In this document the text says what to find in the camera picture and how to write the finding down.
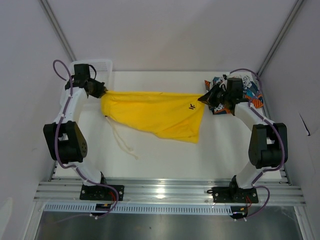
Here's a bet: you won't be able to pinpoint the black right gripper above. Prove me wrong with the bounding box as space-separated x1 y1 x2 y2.
198 84 231 109

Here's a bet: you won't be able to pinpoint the yellow shorts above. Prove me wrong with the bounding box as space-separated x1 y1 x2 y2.
100 90 205 159

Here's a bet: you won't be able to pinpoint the colourful patterned shorts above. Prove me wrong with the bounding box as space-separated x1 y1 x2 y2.
204 74 264 109

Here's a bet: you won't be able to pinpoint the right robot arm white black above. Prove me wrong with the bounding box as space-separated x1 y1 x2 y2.
198 78 288 202

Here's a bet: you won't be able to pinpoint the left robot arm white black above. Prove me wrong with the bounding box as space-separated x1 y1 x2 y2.
43 63 109 200

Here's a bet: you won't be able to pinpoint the white plastic basket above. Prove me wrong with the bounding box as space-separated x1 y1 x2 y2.
58 59 113 106

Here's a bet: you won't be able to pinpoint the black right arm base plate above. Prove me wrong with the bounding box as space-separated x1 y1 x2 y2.
206 186 259 204

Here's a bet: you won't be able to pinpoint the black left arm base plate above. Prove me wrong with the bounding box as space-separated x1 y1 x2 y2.
79 184 116 201

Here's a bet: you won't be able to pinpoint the aluminium mounting rail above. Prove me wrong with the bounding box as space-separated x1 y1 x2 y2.
33 178 306 207

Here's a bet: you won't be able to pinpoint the slotted grey cable duct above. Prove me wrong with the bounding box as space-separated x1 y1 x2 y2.
43 202 232 216

